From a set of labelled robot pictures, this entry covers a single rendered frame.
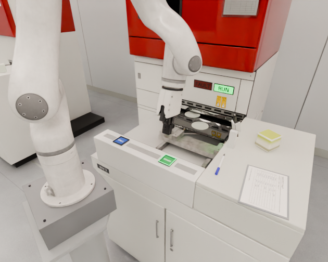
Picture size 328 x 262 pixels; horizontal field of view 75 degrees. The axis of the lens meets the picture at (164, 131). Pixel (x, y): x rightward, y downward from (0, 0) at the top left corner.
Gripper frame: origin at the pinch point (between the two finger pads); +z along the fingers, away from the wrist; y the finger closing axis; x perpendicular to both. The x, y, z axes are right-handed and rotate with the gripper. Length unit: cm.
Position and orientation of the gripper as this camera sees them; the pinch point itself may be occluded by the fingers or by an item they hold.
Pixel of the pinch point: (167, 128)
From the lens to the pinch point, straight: 79.3
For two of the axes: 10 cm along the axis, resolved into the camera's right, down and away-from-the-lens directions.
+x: 8.3, 2.9, -4.8
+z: -1.2, 9.3, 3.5
